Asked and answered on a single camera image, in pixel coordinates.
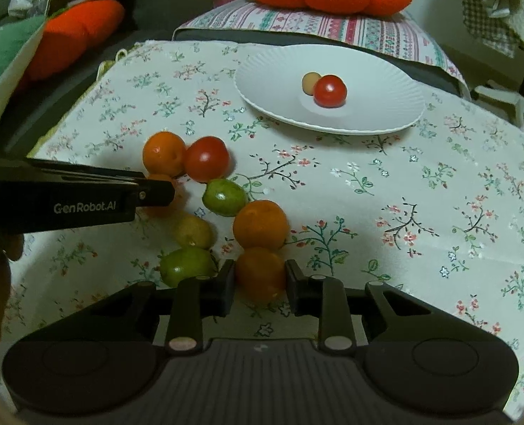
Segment green cushion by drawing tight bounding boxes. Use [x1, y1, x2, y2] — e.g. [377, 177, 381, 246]
[0, 15, 47, 111]

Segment white ribbed plate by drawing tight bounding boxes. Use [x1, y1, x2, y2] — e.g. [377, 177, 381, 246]
[234, 44, 426, 136]

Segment floral tablecloth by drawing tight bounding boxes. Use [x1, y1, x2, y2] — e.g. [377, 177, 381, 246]
[1, 40, 524, 408]

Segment checked cloth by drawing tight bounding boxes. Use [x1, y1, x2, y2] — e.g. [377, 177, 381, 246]
[461, 0, 523, 58]

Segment orange mandarin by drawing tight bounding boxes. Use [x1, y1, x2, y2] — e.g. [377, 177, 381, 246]
[232, 200, 290, 251]
[143, 174, 187, 219]
[235, 247, 288, 304]
[142, 131, 187, 177]

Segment white swivel chair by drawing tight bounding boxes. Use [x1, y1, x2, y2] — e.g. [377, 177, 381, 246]
[470, 31, 524, 136]

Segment striped patterned cover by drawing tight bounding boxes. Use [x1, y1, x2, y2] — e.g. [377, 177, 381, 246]
[173, 0, 471, 98]

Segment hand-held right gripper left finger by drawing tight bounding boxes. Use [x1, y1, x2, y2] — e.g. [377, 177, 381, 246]
[80, 259, 237, 356]

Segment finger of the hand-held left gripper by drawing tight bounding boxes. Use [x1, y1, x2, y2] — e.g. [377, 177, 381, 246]
[27, 157, 176, 209]

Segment grey sofa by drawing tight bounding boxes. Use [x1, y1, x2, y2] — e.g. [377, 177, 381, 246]
[0, 0, 240, 153]

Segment grey ottoman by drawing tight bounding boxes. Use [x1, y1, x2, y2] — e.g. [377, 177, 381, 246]
[173, 27, 462, 97]

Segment red tomato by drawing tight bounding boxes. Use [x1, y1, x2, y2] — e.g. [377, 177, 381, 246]
[313, 74, 348, 108]
[183, 136, 231, 183]

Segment small yellow fruit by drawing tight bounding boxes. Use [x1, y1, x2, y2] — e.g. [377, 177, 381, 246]
[302, 72, 322, 97]
[173, 215, 214, 249]

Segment green lime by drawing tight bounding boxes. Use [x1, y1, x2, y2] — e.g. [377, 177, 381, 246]
[159, 247, 218, 288]
[201, 178, 248, 217]

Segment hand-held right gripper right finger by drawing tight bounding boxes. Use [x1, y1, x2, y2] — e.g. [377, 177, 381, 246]
[285, 259, 449, 351]

